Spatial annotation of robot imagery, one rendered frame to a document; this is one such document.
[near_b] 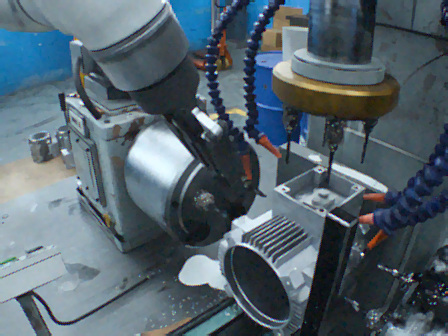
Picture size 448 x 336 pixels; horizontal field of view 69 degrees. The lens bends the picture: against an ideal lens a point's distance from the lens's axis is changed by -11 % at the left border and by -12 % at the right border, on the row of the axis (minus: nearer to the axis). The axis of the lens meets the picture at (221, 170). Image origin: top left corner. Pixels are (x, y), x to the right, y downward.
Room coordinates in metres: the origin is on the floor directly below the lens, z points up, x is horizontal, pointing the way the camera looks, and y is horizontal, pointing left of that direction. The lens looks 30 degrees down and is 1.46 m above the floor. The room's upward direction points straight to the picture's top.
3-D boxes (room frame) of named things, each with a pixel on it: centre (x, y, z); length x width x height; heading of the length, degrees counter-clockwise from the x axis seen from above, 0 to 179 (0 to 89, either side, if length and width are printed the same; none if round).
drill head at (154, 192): (0.73, 0.10, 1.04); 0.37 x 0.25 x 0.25; 40
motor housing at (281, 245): (0.46, -0.13, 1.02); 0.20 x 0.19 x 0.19; 130
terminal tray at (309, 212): (0.49, -0.16, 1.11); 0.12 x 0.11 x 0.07; 130
